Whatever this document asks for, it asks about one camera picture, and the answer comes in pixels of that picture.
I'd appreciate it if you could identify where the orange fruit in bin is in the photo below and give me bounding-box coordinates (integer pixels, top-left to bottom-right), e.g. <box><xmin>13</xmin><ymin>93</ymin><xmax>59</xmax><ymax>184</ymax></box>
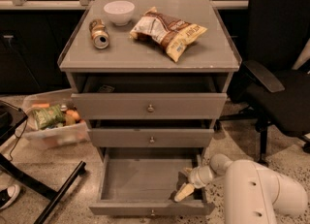
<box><xmin>66</xmin><ymin>110</ymin><xmax>80</xmax><ymax>122</ymax></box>

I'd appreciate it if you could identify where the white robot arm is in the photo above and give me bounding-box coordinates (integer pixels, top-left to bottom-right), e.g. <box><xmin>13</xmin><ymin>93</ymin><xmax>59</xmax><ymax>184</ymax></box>
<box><xmin>174</xmin><ymin>43</ymin><xmax>310</xmax><ymax>224</ymax></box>

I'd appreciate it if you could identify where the grey middle drawer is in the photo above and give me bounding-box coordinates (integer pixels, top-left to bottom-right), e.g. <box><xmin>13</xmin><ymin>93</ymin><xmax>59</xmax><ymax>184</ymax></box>
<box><xmin>89</xmin><ymin>119</ymin><xmax>214</xmax><ymax>147</ymax></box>

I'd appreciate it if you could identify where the brown yellow chip bag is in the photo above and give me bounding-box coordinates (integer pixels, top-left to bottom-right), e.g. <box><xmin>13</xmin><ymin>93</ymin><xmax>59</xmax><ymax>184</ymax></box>
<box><xmin>130</xmin><ymin>7</ymin><xmax>206</xmax><ymax>62</ymax></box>

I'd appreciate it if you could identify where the grey drawer cabinet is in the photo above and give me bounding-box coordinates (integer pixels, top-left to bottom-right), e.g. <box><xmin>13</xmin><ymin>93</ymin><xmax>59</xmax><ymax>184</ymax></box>
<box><xmin>57</xmin><ymin>0</ymin><xmax>242</xmax><ymax>158</ymax></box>

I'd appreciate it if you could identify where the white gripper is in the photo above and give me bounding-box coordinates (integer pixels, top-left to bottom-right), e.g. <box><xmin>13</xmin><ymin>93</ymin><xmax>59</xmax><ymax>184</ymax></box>
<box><xmin>174</xmin><ymin>166</ymin><xmax>214</xmax><ymax>203</ymax></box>

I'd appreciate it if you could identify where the grey top drawer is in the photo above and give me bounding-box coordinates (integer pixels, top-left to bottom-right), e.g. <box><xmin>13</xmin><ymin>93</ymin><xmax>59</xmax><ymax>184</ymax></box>
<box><xmin>71</xmin><ymin>75</ymin><xmax>228</xmax><ymax>121</ymax></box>

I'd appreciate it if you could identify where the white ceramic bowl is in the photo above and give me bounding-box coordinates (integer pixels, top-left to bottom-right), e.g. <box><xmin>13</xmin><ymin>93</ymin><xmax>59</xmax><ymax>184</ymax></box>
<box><xmin>104</xmin><ymin>0</ymin><xmax>135</xmax><ymax>26</ymax></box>

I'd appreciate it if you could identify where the black office chair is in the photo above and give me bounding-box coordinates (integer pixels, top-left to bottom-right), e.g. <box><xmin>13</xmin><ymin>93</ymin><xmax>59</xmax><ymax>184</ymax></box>
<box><xmin>228</xmin><ymin>0</ymin><xmax>310</xmax><ymax>164</ymax></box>

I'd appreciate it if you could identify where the black white sneaker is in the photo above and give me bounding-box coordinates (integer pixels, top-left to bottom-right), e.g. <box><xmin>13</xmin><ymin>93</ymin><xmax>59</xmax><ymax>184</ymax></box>
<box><xmin>0</xmin><ymin>184</ymin><xmax>20</xmax><ymax>209</ymax></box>

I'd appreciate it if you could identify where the green snack bag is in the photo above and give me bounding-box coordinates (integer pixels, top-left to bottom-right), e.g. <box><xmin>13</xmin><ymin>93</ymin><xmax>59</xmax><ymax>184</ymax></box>
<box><xmin>34</xmin><ymin>105</ymin><xmax>65</xmax><ymax>130</ymax></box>

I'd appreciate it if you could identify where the gold drink can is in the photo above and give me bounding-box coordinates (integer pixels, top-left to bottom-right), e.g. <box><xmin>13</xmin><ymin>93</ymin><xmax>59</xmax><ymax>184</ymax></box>
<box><xmin>89</xmin><ymin>19</ymin><xmax>109</xmax><ymax>49</ymax></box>

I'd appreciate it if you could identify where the black stand frame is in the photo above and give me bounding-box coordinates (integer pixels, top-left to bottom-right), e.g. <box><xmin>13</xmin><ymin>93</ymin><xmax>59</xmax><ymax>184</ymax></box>
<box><xmin>0</xmin><ymin>100</ymin><xmax>87</xmax><ymax>224</ymax></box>

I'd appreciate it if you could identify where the grey drawer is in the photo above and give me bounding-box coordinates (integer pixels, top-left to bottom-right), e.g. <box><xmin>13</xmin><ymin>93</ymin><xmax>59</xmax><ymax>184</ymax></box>
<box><xmin>71</xmin><ymin>75</ymin><xmax>228</xmax><ymax>121</ymax></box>
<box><xmin>89</xmin><ymin>119</ymin><xmax>214</xmax><ymax>147</ymax></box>
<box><xmin>90</xmin><ymin>147</ymin><xmax>214</xmax><ymax>216</ymax></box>

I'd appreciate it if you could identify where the clear plastic storage bin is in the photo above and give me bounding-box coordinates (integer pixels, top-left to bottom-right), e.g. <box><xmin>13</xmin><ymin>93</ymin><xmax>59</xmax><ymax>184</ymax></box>
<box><xmin>22</xmin><ymin>89</ymin><xmax>90</xmax><ymax>149</ymax></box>

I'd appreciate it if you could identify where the grey bottom drawer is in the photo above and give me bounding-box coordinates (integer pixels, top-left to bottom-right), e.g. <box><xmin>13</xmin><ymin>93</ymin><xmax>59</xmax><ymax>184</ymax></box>
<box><xmin>90</xmin><ymin>147</ymin><xmax>214</xmax><ymax>216</ymax></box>

